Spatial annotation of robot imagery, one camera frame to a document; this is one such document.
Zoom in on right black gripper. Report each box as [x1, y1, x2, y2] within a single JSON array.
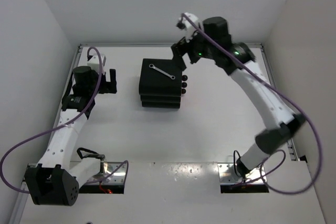
[[171, 24, 216, 70]]

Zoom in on silver wrench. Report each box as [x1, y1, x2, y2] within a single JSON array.
[[149, 64, 176, 80]]

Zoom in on black drawer cabinet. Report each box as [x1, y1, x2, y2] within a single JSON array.
[[139, 58, 182, 109]]

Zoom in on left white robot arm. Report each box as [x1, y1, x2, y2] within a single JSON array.
[[24, 66, 117, 206]]

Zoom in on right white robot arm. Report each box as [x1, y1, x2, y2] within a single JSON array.
[[171, 13, 305, 177]]

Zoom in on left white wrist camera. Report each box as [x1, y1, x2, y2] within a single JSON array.
[[87, 54, 106, 74]]

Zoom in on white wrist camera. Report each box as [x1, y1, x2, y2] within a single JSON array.
[[87, 54, 106, 74], [176, 13, 204, 43]]

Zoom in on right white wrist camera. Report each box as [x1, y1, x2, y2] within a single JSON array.
[[176, 13, 204, 43]]

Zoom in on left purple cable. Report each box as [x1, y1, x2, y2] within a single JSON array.
[[0, 47, 129, 193]]

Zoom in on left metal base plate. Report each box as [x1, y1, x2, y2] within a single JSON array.
[[84, 160, 129, 185]]

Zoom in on metal base plate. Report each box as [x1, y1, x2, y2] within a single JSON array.
[[217, 163, 267, 186], [84, 160, 129, 185]]

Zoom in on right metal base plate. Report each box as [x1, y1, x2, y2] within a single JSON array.
[[217, 163, 267, 186]]

